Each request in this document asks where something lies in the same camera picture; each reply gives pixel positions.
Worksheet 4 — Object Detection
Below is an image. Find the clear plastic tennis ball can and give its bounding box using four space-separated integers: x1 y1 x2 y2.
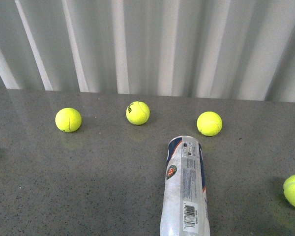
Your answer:
160 136 210 236

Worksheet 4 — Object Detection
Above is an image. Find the white pleated curtain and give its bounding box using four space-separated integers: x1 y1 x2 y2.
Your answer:
0 0 295 102

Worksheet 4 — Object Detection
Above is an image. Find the right yellow tennis ball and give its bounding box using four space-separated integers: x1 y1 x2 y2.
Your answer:
197 111 223 137

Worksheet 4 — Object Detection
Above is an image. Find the middle yellow tennis ball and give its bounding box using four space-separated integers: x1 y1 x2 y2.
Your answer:
126 101 150 125

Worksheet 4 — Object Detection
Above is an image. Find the left yellow tennis ball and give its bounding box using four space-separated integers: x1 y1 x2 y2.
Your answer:
55 108 82 133

